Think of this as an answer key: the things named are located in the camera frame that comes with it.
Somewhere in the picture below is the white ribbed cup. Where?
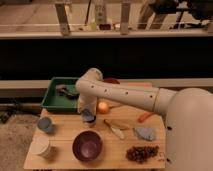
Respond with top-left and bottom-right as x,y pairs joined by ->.
29,136 -> 53,158

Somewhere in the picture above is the dark object in tray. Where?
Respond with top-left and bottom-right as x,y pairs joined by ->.
56,84 -> 79,99

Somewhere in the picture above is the orange carrot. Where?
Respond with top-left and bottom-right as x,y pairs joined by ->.
138,112 -> 154,123

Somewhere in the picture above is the person in background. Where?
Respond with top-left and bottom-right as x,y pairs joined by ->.
137,0 -> 166,30

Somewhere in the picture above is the orange round fruit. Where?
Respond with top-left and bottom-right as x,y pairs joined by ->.
97,102 -> 109,114

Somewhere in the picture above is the purple bowl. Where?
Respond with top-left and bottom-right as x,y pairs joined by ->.
72,131 -> 103,162

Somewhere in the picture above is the blue crumpled cloth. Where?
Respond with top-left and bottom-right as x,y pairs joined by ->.
134,127 -> 156,141

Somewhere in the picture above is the green plastic tray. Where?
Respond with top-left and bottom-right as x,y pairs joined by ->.
41,77 -> 77,113

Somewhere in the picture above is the bunch of dark grapes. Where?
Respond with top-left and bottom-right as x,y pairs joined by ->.
126,146 -> 159,163

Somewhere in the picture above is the yellow banana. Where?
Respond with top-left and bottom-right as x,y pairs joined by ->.
104,119 -> 129,140

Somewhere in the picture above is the blue cup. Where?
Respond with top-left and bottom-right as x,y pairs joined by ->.
37,117 -> 53,134

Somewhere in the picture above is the blue sponge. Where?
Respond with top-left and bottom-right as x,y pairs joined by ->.
81,109 -> 96,122

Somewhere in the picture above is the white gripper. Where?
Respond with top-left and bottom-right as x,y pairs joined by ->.
77,96 -> 97,115

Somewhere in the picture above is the red bowl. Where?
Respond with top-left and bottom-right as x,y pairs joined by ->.
103,78 -> 120,84

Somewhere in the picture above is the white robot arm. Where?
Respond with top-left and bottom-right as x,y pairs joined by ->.
75,68 -> 213,171

